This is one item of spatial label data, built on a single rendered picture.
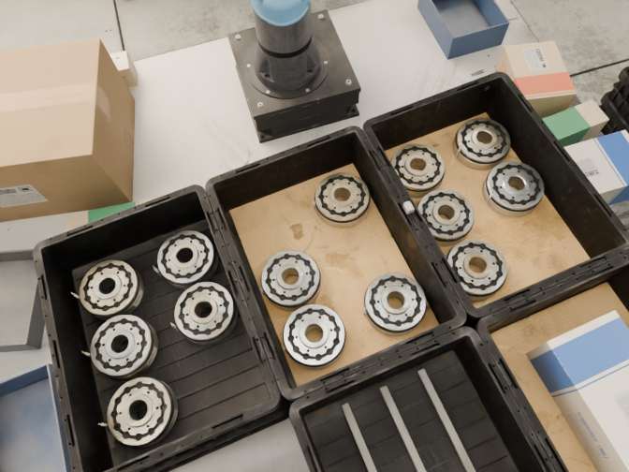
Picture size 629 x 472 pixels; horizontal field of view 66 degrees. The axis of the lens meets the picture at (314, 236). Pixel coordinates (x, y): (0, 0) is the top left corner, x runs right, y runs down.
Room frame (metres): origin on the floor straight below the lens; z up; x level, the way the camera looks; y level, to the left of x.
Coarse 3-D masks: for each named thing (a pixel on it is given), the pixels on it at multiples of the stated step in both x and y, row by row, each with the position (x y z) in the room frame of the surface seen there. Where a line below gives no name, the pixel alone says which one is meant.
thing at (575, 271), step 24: (432, 96) 0.59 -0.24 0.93; (384, 120) 0.54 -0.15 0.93; (552, 144) 0.46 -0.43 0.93; (576, 168) 0.40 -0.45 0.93; (432, 240) 0.30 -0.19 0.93; (624, 240) 0.27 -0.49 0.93; (600, 264) 0.23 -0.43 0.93; (456, 288) 0.22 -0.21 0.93; (528, 288) 0.20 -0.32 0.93; (480, 312) 0.18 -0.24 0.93
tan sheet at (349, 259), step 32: (288, 192) 0.47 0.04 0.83; (256, 224) 0.41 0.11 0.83; (288, 224) 0.41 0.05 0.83; (320, 224) 0.40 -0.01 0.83; (384, 224) 0.38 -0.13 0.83; (256, 256) 0.35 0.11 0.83; (320, 256) 0.33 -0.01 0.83; (352, 256) 0.33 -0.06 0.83; (384, 256) 0.32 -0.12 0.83; (320, 288) 0.27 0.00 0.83; (352, 288) 0.27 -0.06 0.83; (352, 320) 0.21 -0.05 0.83; (352, 352) 0.16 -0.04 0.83
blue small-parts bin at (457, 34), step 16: (432, 0) 1.08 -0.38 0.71; (448, 0) 1.08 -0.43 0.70; (464, 0) 1.08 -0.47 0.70; (480, 0) 1.04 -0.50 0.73; (432, 16) 0.99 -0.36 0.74; (448, 16) 1.03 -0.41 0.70; (464, 16) 1.02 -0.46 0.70; (480, 16) 1.01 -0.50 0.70; (496, 16) 0.96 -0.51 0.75; (432, 32) 0.97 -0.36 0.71; (448, 32) 0.91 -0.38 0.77; (464, 32) 0.96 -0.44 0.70; (480, 32) 0.90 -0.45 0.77; (496, 32) 0.91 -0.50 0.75; (448, 48) 0.89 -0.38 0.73; (464, 48) 0.89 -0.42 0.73; (480, 48) 0.90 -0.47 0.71
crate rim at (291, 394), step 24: (312, 144) 0.51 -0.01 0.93; (240, 168) 0.48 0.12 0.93; (384, 168) 0.44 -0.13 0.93; (216, 216) 0.38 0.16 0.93; (408, 216) 0.35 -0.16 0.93; (240, 264) 0.29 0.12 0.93; (432, 264) 0.26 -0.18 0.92; (456, 312) 0.18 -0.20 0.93; (264, 336) 0.17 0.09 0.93; (432, 336) 0.15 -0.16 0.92; (360, 360) 0.12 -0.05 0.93; (384, 360) 0.12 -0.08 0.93; (312, 384) 0.10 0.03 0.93
